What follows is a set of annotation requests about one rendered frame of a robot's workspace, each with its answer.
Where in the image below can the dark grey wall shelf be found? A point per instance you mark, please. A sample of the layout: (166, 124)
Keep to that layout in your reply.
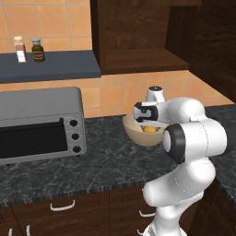
(55, 66)

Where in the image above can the dark wood corner base cabinet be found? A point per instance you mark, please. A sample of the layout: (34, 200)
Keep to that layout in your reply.
(215, 212)

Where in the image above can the yellow round fruit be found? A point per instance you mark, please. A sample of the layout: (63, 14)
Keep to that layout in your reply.
(149, 129)

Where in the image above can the white and red spice jar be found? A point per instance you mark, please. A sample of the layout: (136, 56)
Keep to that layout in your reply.
(20, 50)

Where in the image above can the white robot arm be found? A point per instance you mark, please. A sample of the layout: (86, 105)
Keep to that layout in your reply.
(187, 129)

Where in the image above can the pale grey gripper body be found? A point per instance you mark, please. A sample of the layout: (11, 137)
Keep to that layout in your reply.
(141, 127)

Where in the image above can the dark brown spice jar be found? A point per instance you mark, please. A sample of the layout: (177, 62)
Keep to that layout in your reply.
(38, 50)

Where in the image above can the dark wood drawer front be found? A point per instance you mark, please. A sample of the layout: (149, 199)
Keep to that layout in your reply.
(126, 206)
(86, 212)

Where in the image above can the grey toaster oven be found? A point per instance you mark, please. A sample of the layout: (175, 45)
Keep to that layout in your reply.
(37, 123)

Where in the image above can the dark wood corner wall cabinet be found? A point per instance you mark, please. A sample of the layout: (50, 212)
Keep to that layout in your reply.
(215, 46)

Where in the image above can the beige bowl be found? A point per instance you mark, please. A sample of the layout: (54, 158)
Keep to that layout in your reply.
(144, 139)

